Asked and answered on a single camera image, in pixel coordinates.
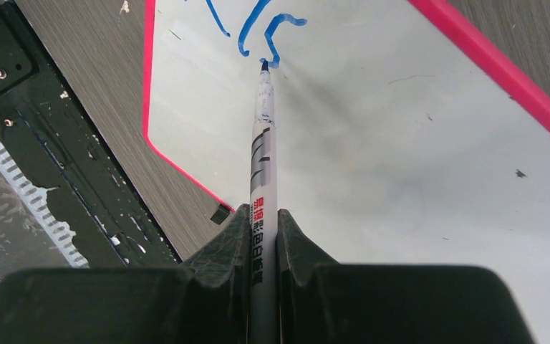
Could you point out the white whiteboard pink rim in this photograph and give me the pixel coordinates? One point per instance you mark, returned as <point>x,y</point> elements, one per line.
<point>403,134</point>

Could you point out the white marker blue cap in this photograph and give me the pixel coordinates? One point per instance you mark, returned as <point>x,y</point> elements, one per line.
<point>263,312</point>

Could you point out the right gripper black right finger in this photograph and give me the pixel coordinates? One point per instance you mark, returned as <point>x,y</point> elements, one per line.
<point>324,301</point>

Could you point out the white slotted cable duct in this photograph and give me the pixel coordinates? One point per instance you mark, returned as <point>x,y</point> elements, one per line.
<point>35,199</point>

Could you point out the black board stop left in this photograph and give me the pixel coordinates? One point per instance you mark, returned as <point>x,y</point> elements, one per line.
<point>220,214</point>

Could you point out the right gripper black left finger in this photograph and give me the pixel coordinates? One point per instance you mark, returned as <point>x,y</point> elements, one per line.
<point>203,300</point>

